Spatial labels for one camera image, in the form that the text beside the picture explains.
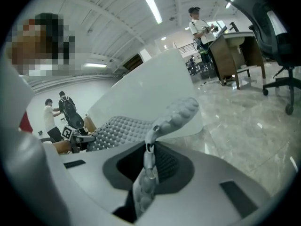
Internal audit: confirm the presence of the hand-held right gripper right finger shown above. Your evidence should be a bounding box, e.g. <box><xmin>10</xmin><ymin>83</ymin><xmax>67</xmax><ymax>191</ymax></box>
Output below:
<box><xmin>141</xmin><ymin>142</ymin><xmax>271</xmax><ymax>226</ymax></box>

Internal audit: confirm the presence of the wooden vanity desk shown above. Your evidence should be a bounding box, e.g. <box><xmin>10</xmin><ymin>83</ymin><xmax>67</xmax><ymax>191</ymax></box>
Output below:
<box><xmin>208</xmin><ymin>31</ymin><xmax>267</xmax><ymax>90</ymax></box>

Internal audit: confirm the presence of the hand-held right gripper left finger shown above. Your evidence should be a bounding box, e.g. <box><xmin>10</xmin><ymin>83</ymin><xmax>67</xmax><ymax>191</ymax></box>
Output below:
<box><xmin>2</xmin><ymin>133</ymin><xmax>148</xmax><ymax>226</ymax></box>

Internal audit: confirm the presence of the person's left forearm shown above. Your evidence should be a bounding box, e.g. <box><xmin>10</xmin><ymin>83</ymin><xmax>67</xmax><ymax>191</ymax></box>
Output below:
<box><xmin>52</xmin><ymin>140</ymin><xmax>72</xmax><ymax>155</ymax></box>

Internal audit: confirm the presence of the person's head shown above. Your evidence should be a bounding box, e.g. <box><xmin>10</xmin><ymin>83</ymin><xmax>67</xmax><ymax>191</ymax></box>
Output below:
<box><xmin>5</xmin><ymin>12</ymin><xmax>79</xmax><ymax>78</ymax></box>

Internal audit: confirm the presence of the black office chair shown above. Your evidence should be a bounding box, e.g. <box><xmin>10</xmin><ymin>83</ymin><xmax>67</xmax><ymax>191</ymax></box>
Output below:
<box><xmin>220</xmin><ymin>0</ymin><xmax>301</xmax><ymax>116</ymax></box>

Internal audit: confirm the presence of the small brown box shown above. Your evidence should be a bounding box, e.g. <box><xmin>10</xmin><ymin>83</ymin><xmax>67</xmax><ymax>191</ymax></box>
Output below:
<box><xmin>83</xmin><ymin>116</ymin><xmax>97</xmax><ymax>135</ymax></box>

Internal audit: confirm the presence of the person's red shirt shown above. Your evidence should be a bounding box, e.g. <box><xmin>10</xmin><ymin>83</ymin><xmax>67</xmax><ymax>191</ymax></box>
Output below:
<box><xmin>19</xmin><ymin>111</ymin><xmax>34</xmax><ymax>134</ymax></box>

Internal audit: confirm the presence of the grey perforated floor mat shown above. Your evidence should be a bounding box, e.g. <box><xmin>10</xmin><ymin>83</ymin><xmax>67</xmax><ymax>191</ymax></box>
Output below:
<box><xmin>86</xmin><ymin>97</ymin><xmax>201</xmax><ymax>219</ymax></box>

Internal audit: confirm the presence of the white bathtub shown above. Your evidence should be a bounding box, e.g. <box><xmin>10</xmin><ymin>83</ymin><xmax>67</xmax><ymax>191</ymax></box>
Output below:
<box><xmin>86</xmin><ymin>48</ymin><xmax>204</xmax><ymax>140</ymax></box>

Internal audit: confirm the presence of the black metal railing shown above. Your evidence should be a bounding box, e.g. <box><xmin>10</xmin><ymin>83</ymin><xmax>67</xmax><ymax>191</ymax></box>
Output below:
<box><xmin>177</xmin><ymin>44</ymin><xmax>198</xmax><ymax>55</ymax></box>

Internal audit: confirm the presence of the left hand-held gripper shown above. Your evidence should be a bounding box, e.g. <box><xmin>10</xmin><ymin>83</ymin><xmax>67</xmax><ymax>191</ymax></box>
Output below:
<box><xmin>61</xmin><ymin>125</ymin><xmax>96</xmax><ymax>154</ymax></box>

